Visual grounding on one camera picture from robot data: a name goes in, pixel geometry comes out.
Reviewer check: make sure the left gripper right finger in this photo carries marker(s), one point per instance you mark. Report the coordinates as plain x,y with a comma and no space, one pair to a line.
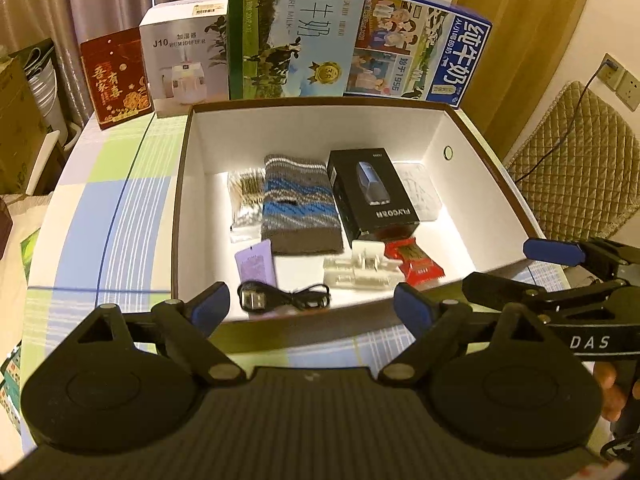
435,326

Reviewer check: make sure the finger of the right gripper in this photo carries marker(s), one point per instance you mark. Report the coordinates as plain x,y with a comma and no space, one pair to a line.
552,251
496,292

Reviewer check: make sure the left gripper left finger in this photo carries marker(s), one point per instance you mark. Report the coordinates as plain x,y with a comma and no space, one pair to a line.
180,332

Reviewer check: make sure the red snack packet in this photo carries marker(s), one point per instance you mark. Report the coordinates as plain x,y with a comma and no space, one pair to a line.
417,267

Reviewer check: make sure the white plastic clip block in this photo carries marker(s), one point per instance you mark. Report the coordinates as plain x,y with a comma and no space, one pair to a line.
365,268

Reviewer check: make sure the bag of white clips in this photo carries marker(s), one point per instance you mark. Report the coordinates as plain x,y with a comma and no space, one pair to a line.
420,189

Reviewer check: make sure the black shaver box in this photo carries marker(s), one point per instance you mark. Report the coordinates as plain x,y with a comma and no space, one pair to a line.
370,197

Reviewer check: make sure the bag of cotton swabs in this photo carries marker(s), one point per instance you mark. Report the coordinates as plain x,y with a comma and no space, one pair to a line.
247,192

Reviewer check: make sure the grey blue knitted pouch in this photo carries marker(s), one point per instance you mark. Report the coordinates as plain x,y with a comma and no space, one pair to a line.
299,216

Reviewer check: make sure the person right hand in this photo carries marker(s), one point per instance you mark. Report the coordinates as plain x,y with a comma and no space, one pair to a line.
614,399

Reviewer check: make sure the quilted beige chair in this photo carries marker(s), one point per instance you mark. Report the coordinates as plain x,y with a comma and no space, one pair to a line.
579,170

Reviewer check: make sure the checked bed sheet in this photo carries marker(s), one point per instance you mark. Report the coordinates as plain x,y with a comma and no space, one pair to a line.
142,211

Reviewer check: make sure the large brown open box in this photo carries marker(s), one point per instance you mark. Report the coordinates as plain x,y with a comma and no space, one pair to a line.
301,309

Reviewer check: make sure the wooden door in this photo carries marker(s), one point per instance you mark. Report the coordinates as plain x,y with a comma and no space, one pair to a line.
525,47

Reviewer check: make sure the brown cardboard box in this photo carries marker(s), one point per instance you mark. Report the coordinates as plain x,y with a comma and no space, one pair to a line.
22,129

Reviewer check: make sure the blue milk carton box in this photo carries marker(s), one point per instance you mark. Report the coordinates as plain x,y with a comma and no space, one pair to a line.
422,50

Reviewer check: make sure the red gift box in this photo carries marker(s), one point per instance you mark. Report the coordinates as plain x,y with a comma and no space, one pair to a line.
114,70

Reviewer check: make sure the white humidifier box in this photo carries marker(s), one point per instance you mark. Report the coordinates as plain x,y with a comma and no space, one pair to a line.
184,46

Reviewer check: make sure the stack of white bowls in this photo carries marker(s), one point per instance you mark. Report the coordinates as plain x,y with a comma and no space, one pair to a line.
43,80

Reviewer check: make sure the green milk carton box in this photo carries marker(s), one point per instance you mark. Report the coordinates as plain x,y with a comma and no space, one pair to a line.
290,48

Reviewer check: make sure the wall power socket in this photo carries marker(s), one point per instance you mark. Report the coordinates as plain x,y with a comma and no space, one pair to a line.
622,82

